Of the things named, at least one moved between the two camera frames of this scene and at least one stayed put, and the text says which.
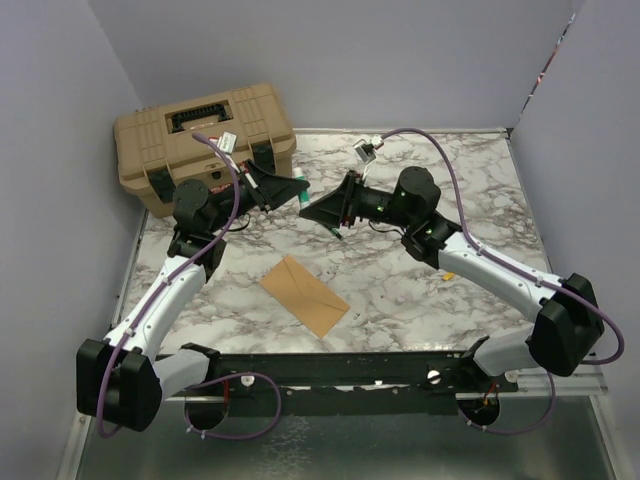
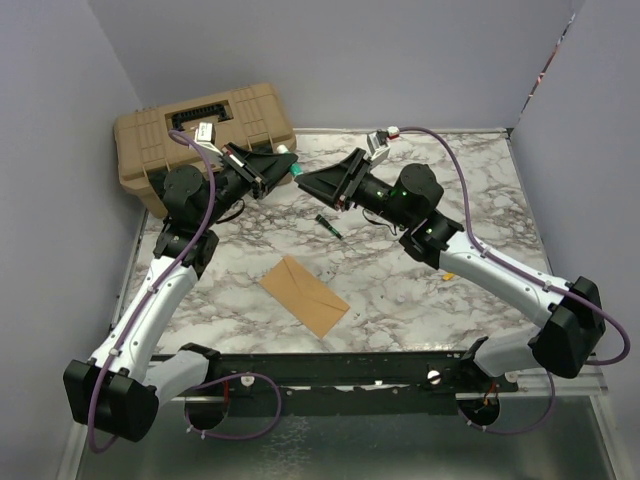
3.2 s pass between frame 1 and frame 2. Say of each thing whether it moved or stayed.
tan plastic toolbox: stayed
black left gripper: moved
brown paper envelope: stayed
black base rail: stayed
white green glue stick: moved
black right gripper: moved
